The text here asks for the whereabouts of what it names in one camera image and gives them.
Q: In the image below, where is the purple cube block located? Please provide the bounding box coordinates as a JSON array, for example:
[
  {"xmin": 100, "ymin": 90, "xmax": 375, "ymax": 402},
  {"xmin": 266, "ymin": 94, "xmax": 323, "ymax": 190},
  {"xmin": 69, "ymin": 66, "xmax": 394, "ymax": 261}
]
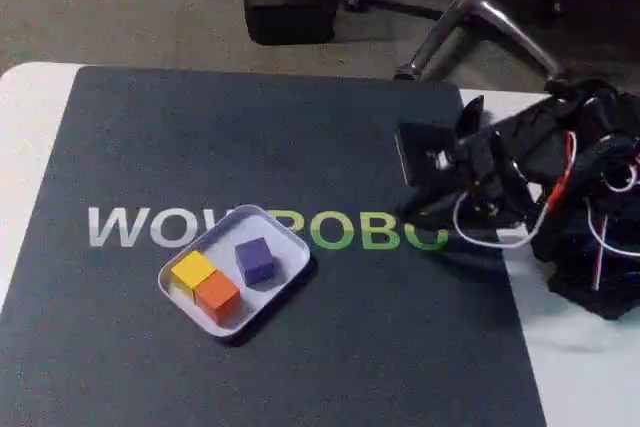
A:
[{"xmin": 234, "ymin": 236, "xmax": 275, "ymax": 286}]

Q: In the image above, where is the white rectangular tray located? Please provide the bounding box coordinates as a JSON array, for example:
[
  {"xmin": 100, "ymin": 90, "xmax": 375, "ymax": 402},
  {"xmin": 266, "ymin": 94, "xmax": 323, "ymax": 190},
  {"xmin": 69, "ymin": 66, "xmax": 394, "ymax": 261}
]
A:
[{"xmin": 157, "ymin": 204, "xmax": 312, "ymax": 340}]

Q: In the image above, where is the chrome office chair base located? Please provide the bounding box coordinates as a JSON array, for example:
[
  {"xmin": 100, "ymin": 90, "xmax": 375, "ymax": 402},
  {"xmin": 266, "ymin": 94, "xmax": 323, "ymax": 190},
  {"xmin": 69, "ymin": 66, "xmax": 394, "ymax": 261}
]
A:
[{"xmin": 344, "ymin": 0, "xmax": 564, "ymax": 82}]

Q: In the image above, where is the orange cube block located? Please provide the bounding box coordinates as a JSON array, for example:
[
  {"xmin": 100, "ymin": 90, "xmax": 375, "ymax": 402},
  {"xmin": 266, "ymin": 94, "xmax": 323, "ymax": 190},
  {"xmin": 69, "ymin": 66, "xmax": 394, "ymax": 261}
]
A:
[{"xmin": 193, "ymin": 270, "xmax": 241, "ymax": 327}]

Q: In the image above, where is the yellow cube block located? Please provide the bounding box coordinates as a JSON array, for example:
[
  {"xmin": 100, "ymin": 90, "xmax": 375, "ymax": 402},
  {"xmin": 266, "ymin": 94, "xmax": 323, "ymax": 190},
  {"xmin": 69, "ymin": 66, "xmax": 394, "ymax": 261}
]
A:
[{"xmin": 170, "ymin": 251, "xmax": 217, "ymax": 298}]

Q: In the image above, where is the black WOWROBO desk mat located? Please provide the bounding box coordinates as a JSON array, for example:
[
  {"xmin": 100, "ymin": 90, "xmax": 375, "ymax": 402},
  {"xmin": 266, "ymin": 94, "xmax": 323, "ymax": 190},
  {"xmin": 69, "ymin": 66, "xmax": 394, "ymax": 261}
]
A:
[{"xmin": 0, "ymin": 65, "xmax": 547, "ymax": 427}]

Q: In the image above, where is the black square camera box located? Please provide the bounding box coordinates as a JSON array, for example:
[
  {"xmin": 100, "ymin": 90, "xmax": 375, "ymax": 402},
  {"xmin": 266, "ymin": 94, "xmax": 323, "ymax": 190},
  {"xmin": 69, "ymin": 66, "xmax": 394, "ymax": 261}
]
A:
[{"xmin": 393, "ymin": 122, "xmax": 460, "ymax": 186}]

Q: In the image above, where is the white red servo cable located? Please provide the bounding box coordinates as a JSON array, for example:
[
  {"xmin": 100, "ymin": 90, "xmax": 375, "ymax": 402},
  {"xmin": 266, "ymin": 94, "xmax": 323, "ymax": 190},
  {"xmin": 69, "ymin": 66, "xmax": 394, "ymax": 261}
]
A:
[{"xmin": 452, "ymin": 130, "xmax": 581, "ymax": 249}]

